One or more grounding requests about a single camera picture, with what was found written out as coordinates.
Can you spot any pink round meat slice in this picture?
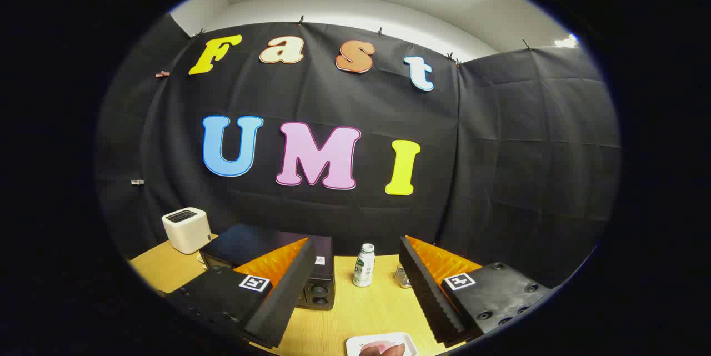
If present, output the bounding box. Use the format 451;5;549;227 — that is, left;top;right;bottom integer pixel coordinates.
360;341;406;356

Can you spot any black backdrop cloth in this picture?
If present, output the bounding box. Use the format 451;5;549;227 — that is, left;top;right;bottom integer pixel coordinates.
94;12;622;290

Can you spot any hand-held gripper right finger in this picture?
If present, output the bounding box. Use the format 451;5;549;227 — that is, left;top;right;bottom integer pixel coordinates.
399;235;555;347

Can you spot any small white box appliance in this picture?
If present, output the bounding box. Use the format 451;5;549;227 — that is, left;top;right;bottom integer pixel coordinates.
162;208;212;255

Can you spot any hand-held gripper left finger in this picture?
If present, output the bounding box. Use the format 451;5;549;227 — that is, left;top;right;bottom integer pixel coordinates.
164;237;317;350

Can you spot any white square plate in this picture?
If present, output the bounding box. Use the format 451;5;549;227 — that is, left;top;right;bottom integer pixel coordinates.
346;332;418;356

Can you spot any black toaster oven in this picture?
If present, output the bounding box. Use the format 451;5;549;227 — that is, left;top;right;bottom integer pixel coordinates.
199;224;336;311

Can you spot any white bottle with green label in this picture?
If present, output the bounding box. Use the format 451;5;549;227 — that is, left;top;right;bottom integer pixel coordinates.
353;243;376;288

